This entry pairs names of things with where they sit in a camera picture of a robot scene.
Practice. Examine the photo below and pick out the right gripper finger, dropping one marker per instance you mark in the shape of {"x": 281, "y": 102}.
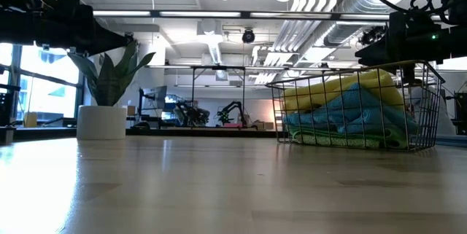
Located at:
{"x": 383, "y": 62}
{"x": 379, "y": 48}

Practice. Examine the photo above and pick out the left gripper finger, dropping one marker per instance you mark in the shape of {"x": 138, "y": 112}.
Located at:
{"x": 109, "y": 41}

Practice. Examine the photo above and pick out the yellow microfiber towel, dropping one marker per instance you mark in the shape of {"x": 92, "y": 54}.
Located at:
{"x": 328, "y": 92}

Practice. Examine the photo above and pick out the light blue microfiber towel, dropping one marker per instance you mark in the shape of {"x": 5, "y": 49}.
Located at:
{"x": 365, "y": 124}

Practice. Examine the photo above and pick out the lime yellow-green microfiber towel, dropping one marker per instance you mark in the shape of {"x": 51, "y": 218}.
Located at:
{"x": 328, "y": 141}

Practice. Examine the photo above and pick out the black background robot arm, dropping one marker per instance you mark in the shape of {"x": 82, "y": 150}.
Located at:
{"x": 191, "y": 115}
{"x": 233, "y": 112}

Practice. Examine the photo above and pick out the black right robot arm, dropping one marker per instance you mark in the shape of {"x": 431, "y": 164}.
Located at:
{"x": 458, "y": 33}

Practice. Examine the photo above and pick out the black ceiling track light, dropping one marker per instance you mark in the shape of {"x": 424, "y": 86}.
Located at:
{"x": 372, "y": 36}

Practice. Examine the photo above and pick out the small black monitor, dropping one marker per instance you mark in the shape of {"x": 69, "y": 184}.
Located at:
{"x": 158, "y": 95}

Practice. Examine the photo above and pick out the potted plant in white pot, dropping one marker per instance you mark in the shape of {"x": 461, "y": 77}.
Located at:
{"x": 106, "y": 117}

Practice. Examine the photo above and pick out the person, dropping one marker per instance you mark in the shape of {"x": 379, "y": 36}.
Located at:
{"x": 447, "y": 117}

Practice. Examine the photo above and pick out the black equipment box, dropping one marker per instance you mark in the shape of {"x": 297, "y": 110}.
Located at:
{"x": 462, "y": 113}

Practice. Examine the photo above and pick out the yellow box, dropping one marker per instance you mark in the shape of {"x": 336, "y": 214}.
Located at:
{"x": 30, "y": 120}

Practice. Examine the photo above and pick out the blue flat board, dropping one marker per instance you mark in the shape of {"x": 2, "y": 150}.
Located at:
{"x": 452, "y": 140}

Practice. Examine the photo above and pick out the black hanging spotlight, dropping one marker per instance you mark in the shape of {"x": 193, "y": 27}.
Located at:
{"x": 248, "y": 36}

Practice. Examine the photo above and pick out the cardboard box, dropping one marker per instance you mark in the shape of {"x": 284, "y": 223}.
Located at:
{"x": 263, "y": 125}

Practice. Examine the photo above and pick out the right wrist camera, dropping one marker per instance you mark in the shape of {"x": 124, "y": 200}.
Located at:
{"x": 396, "y": 26}

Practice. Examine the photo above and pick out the silver ventilation duct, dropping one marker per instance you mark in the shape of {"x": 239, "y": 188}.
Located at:
{"x": 343, "y": 31}

